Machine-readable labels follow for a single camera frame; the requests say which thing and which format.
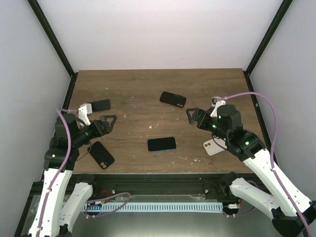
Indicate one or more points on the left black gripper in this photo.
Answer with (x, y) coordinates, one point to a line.
(98, 123)

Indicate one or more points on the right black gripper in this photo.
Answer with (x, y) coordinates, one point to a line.
(198, 112)

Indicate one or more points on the black phone case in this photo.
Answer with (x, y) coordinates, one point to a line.
(172, 99)
(101, 155)

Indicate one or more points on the white phone case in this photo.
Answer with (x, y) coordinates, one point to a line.
(214, 146)

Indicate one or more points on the blue smartphone black screen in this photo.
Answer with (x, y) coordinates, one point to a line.
(161, 144)

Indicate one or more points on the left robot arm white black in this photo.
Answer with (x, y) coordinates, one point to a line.
(56, 217)

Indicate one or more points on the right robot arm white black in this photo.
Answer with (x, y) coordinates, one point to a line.
(288, 208)

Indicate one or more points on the black phone upper left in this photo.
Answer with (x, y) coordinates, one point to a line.
(101, 105)

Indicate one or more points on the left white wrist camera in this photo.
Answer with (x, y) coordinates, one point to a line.
(83, 112)

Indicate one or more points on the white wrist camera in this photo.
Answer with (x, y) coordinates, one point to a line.
(215, 104)
(83, 112)

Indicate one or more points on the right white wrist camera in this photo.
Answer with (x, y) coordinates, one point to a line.
(215, 104)

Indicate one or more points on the black aluminium frame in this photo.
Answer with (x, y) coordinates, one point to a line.
(159, 184)

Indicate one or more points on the light blue slotted cable duct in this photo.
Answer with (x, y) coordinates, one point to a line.
(203, 207)

